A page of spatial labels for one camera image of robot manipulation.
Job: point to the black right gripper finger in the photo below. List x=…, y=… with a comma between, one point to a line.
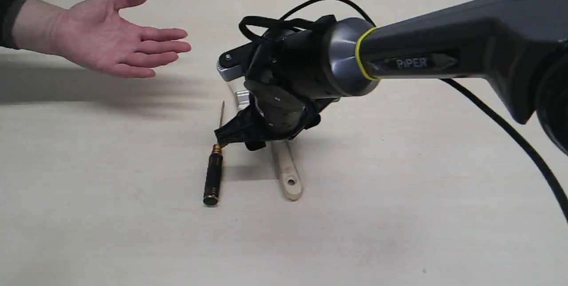
x=246, y=127
x=258, y=145

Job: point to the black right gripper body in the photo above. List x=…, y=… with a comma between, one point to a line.
x=286, y=72

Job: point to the wooden paint brush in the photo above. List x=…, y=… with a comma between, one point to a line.
x=286, y=170

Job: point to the black gold precision screwdriver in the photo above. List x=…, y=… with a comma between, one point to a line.
x=213, y=177

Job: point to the dark grey Piper robot arm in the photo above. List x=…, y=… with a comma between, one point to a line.
x=518, y=46

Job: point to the person's forearm dark sleeve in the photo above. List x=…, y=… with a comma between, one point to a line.
x=29, y=25

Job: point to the person's open bare hand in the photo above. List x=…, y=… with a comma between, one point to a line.
x=93, y=35

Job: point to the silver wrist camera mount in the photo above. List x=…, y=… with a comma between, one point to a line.
x=233, y=74

